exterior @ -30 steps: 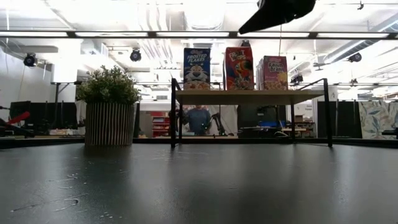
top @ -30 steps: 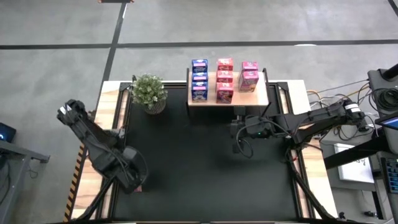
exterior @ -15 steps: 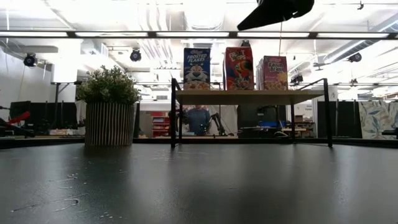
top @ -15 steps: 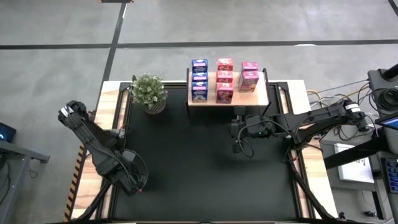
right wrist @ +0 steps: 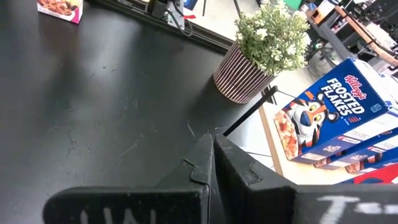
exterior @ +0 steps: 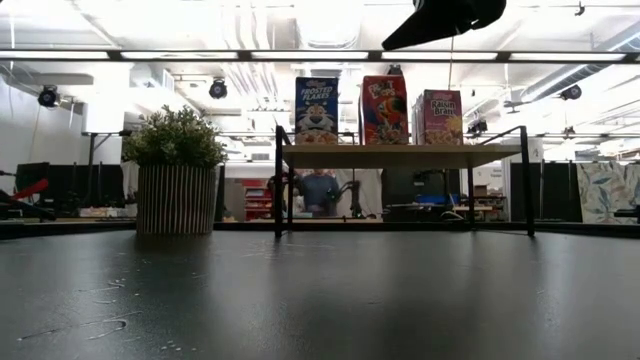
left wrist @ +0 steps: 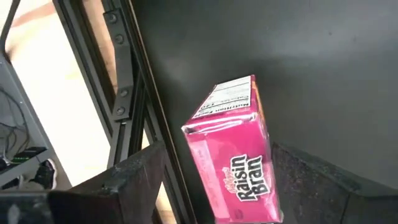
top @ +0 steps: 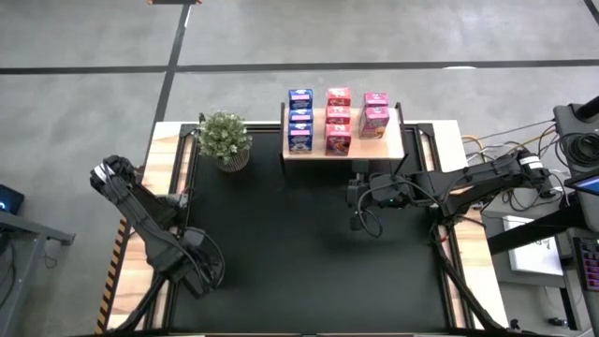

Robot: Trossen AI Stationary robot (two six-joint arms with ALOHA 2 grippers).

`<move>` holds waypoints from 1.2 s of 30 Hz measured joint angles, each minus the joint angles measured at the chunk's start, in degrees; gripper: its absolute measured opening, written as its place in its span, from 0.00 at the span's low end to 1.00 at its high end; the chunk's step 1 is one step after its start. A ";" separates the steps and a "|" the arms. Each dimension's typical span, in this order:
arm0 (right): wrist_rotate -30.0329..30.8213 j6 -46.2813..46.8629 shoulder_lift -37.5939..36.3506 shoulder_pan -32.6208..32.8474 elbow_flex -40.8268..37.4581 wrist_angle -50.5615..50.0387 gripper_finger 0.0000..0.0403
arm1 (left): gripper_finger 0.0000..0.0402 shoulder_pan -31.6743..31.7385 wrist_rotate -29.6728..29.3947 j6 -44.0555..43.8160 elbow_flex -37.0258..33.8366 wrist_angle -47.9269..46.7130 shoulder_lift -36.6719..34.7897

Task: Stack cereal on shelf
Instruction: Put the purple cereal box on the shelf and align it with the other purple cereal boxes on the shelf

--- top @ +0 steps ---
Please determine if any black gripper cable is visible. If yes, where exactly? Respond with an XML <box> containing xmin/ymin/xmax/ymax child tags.
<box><xmin>186</xmin><ymin>228</ymin><xmax>226</xmax><ymax>289</ymax></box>
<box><xmin>356</xmin><ymin>184</ymin><xmax>384</xmax><ymax>239</ymax></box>

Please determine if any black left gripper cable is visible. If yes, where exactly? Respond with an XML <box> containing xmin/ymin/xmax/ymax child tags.
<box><xmin>186</xmin><ymin>228</ymin><xmax>226</xmax><ymax>289</ymax></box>

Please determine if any red button keypad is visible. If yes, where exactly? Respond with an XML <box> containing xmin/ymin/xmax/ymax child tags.
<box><xmin>573</xmin><ymin>236</ymin><xmax>599</xmax><ymax>291</ymax></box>

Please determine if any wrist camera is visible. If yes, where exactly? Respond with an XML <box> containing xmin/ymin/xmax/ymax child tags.
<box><xmin>182</xmin><ymin>227</ymin><xmax>206</xmax><ymax>248</ymax></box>
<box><xmin>345</xmin><ymin>183</ymin><xmax>367</xmax><ymax>208</ymax></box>

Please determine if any tablet with blue screen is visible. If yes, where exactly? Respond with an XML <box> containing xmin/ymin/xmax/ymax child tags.
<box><xmin>563</xmin><ymin>168</ymin><xmax>599</xmax><ymax>198</ymax></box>

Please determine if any wooden shelf with black frame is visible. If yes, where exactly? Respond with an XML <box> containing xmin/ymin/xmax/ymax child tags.
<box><xmin>279</xmin><ymin>101</ymin><xmax>408</xmax><ymax>177</ymax></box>

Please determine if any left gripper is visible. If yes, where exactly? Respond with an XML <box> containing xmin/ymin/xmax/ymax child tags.
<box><xmin>161</xmin><ymin>242</ymin><xmax>217</xmax><ymax>300</ymax></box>

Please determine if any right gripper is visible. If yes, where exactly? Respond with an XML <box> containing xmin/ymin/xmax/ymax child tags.
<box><xmin>350</xmin><ymin>160</ymin><xmax>416</xmax><ymax>231</ymax></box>

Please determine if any coiled black cable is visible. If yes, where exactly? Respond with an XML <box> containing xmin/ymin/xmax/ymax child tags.
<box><xmin>559</xmin><ymin>132</ymin><xmax>599</xmax><ymax>172</ymax></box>

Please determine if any blue lit device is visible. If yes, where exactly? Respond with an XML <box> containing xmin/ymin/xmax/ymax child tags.
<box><xmin>0</xmin><ymin>183</ymin><xmax>25</xmax><ymax>216</ymax></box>

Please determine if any green plant in striped pot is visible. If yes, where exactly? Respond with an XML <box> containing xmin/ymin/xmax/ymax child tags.
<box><xmin>197</xmin><ymin>110</ymin><xmax>254</xmax><ymax>173</ymax></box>

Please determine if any yellow black hazard tape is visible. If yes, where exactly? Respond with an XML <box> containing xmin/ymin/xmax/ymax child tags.
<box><xmin>95</xmin><ymin>218</ymin><xmax>128</xmax><ymax>334</ymax></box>

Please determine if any Froot Loops cereal box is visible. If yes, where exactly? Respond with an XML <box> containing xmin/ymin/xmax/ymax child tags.
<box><xmin>324</xmin><ymin>124</ymin><xmax>353</xmax><ymax>157</ymax></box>
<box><xmin>325</xmin><ymin>105</ymin><xmax>352</xmax><ymax>126</ymax></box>
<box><xmin>326</xmin><ymin>86</ymin><xmax>353</xmax><ymax>108</ymax></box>

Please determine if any grey desk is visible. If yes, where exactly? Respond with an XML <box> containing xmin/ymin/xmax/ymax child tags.
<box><xmin>0</xmin><ymin>210</ymin><xmax>76</xmax><ymax>337</ymax></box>

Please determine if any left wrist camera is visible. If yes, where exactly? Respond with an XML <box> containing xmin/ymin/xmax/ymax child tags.
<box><xmin>182</xmin><ymin>227</ymin><xmax>206</xmax><ymax>248</ymax></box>

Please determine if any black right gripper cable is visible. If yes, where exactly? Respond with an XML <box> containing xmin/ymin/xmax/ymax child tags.
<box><xmin>356</xmin><ymin>184</ymin><xmax>384</xmax><ymax>239</ymax></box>

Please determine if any grey equipment stand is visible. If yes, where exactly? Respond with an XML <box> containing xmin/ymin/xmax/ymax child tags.
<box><xmin>553</xmin><ymin>95</ymin><xmax>599</xmax><ymax>221</ymax></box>

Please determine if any Raisin Bran cereal box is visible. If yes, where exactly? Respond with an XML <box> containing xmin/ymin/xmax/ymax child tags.
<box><xmin>363</xmin><ymin>92</ymin><xmax>390</xmax><ymax>110</ymax></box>
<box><xmin>358</xmin><ymin>106</ymin><xmax>391</xmax><ymax>140</ymax></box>

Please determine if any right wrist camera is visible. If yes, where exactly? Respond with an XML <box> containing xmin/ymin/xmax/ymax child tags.
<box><xmin>345</xmin><ymin>183</ymin><xmax>367</xmax><ymax>208</ymax></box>

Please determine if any Frosted Flakes cereal box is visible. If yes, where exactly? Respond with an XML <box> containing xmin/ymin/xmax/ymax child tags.
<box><xmin>288</xmin><ymin>109</ymin><xmax>314</xmax><ymax>125</ymax></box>
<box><xmin>287</xmin><ymin>122</ymin><xmax>314</xmax><ymax>154</ymax></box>
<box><xmin>287</xmin><ymin>88</ymin><xmax>314</xmax><ymax>111</ymax></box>

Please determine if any white flat panel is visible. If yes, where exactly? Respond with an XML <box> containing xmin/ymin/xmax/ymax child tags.
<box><xmin>503</xmin><ymin>214</ymin><xmax>565</xmax><ymax>277</ymax></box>

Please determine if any long black cable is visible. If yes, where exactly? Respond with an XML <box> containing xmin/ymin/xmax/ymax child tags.
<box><xmin>467</xmin><ymin>119</ymin><xmax>558</xmax><ymax>141</ymax></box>

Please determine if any black support bar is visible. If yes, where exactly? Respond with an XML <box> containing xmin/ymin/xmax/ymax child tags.
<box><xmin>486</xmin><ymin>205</ymin><xmax>586</xmax><ymax>256</ymax></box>

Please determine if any black aluminium table frame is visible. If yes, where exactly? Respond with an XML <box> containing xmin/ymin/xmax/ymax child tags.
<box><xmin>111</xmin><ymin>122</ymin><xmax>520</xmax><ymax>337</ymax></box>

